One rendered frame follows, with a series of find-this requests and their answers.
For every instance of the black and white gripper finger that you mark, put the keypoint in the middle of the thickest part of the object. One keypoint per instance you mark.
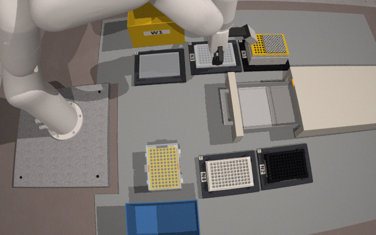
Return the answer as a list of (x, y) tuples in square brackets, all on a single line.
[(217, 59)]

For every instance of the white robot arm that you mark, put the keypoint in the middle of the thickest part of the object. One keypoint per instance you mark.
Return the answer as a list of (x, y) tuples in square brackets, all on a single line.
[(21, 22)]

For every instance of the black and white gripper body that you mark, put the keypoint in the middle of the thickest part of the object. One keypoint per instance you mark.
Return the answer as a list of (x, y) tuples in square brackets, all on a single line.
[(218, 39)]

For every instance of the blue box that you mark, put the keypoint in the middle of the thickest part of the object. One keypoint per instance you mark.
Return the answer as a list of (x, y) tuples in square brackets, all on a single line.
[(162, 218)]

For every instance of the yellow bin with label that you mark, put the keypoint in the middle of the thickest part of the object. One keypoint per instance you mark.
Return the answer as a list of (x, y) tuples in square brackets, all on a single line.
[(147, 26)]

